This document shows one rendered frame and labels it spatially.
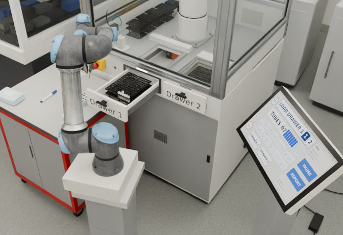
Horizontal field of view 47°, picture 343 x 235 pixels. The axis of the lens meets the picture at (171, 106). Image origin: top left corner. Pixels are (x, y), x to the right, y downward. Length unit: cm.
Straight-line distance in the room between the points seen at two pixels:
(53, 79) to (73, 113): 99
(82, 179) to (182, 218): 106
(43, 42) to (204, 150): 133
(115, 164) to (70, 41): 61
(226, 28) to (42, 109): 120
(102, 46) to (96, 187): 65
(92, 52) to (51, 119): 82
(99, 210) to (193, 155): 78
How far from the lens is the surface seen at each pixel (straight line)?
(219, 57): 208
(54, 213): 292
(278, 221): 209
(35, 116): 246
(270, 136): 185
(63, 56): 171
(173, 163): 275
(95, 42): 170
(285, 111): 186
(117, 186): 188
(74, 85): 175
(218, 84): 216
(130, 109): 225
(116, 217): 209
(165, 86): 236
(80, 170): 197
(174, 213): 283
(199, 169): 263
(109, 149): 183
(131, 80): 242
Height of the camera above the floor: 225
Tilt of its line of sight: 38 degrees down
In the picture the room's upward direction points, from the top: 2 degrees clockwise
